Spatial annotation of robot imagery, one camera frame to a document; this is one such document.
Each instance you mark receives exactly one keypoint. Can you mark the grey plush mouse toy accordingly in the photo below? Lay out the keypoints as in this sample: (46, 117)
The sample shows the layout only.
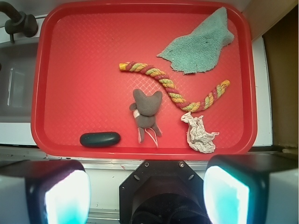
(144, 111)

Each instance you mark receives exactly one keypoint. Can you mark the dark green oval case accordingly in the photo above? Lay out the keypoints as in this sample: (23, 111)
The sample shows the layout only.
(101, 139)

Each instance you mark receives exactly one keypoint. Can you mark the steel sink basin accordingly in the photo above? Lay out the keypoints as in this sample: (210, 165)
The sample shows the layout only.
(17, 70)

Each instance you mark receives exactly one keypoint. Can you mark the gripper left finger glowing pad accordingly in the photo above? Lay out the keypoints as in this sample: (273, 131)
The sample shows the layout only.
(44, 192)

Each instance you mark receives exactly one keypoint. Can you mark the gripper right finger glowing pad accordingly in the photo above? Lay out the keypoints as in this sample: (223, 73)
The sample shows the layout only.
(252, 189)

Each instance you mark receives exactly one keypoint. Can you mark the teal green cloth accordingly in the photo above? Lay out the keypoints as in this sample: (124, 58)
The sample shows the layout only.
(200, 50)

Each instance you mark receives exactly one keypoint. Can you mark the multicolour twisted rope toy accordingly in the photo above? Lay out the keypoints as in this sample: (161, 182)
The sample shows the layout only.
(171, 90)

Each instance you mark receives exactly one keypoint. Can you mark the crumpled white paper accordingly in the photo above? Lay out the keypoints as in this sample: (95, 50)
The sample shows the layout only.
(196, 136)

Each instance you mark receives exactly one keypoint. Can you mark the red plastic tray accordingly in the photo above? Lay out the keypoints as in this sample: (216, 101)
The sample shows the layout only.
(79, 88)

